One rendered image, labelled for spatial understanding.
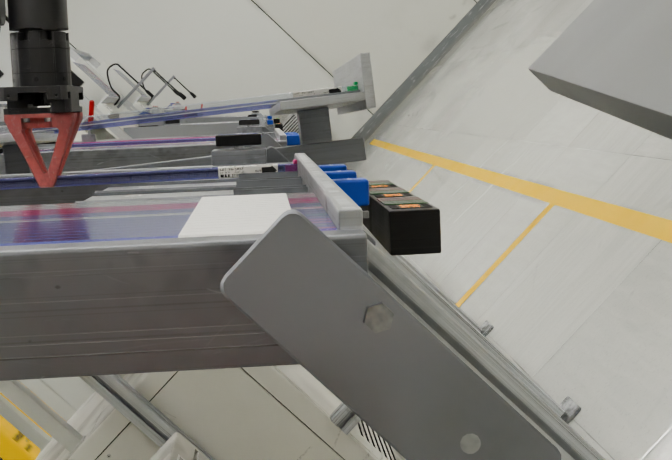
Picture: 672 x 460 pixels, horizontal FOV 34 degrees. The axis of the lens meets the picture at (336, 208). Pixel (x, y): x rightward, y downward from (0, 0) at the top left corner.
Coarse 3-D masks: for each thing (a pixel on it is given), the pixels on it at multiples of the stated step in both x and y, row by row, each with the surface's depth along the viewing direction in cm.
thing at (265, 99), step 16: (256, 96) 132; (272, 96) 132; (288, 96) 132; (128, 112) 131; (144, 112) 131; (160, 112) 131; (176, 112) 131; (192, 112) 132; (0, 128) 129; (48, 128) 130
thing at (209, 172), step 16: (32, 176) 110; (64, 176) 109; (80, 176) 109; (96, 176) 109; (112, 176) 110; (128, 176) 110; (144, 176) 110; (160, 176) 110; (176, 176) 110; (192, 176) 110; (208, 176) 110
